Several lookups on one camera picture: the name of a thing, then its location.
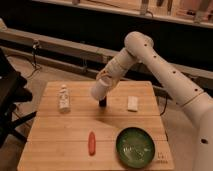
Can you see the white eraser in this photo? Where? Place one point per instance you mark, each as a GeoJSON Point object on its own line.
{"type": "Point", "coordinates": [132, 104]}

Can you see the green glass plate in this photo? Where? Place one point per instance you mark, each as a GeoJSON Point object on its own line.
{"type": "Point", "coordinates": [135, 148]}

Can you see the white plastic bottle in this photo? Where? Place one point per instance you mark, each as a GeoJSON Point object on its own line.
{"type": "Point", "coordinates": [64, 99]}

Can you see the black ceramic cup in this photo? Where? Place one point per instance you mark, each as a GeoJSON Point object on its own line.
{"type": "Point", "coordinates": [103, 102]}

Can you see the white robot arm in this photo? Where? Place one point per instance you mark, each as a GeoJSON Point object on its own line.
{"type": "Point", "coordinates": [193, 100]}

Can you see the black chair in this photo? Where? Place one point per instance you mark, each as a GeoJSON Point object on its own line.
{"type": "Point", "coordinates": [12, 90]}

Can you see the wooden table board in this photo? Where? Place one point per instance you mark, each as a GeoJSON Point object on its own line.
{"type": "Point", "coordinates": [59, 142]}

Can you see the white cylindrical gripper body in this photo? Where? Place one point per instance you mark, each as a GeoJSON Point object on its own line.
{"type": "Point", "coordinates": [108, 78]}

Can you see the red carrot toy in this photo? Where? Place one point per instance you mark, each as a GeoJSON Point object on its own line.
{"type": "Point", "coordinates": [92, 144]}

